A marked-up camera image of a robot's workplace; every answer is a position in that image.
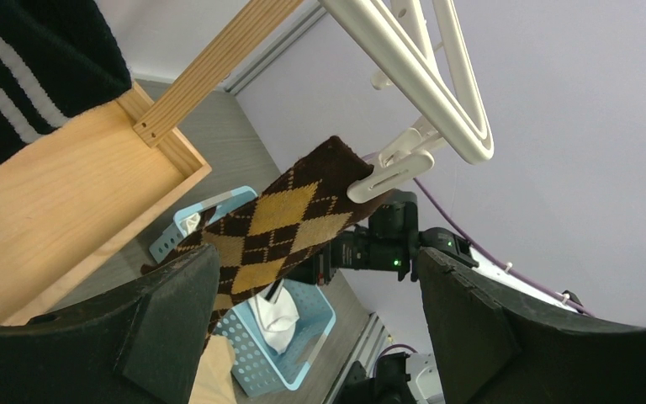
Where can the black white-striped sock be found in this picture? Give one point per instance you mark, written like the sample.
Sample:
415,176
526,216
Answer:
58,59

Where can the white black-striped sock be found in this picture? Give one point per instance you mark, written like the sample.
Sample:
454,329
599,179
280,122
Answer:
275,315

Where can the beige crumpled cloth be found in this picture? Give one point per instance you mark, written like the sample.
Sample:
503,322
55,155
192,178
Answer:
213,381

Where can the white plastic clip hanger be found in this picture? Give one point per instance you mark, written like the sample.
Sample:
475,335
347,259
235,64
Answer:
395,37

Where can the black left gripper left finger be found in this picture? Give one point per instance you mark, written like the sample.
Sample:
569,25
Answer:
140,342

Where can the wooden hanger stand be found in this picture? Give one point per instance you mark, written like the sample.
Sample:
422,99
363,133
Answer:
70,202

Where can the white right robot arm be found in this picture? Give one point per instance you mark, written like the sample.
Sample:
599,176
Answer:
450,317

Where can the brown argyle sock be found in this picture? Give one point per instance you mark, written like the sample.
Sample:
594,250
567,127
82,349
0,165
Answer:
299,213

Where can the light blue plastic basket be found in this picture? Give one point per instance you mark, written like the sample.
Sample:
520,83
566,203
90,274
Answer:
257,368

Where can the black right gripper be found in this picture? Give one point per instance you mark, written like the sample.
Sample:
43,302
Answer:
390,242

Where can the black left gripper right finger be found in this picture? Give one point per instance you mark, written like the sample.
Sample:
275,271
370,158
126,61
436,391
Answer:
556,356

